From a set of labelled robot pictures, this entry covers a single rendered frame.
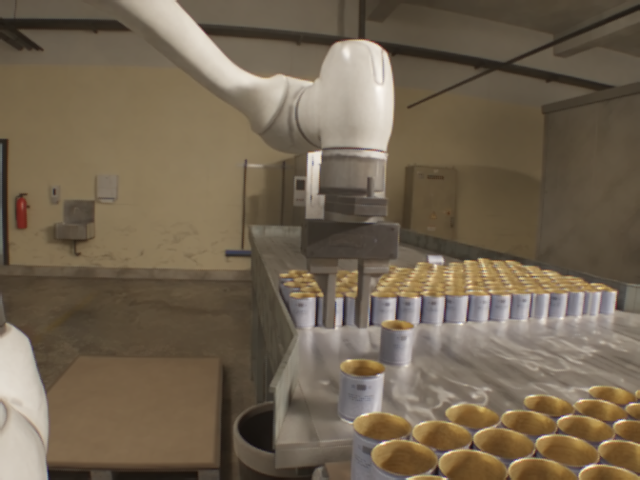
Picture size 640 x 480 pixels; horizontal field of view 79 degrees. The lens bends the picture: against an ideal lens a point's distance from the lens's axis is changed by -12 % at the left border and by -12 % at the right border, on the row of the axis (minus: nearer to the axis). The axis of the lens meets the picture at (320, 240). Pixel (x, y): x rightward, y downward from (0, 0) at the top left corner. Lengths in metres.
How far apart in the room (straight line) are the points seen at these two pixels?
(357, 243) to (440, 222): 6.81
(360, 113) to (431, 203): 6.75
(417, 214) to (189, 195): 3.66
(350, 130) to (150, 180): 6.58
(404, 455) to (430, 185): 6.87
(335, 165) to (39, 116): 7.25
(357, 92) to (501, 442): 0.46
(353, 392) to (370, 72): 0.44
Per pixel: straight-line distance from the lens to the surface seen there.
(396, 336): 0.87
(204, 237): 7.02
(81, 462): 2.37
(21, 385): 0.65
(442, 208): 7.39
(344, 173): 0.57
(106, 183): 7.11
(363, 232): 0.59
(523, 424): 0.63
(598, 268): 3.89
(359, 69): 0.58
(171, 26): 0.55
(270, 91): 0.68
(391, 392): 0.78
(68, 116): 7.53
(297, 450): 0.63
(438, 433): 0.57
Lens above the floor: 1.41
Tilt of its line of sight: 6 degrees down
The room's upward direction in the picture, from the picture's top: 3 degrees clockwise
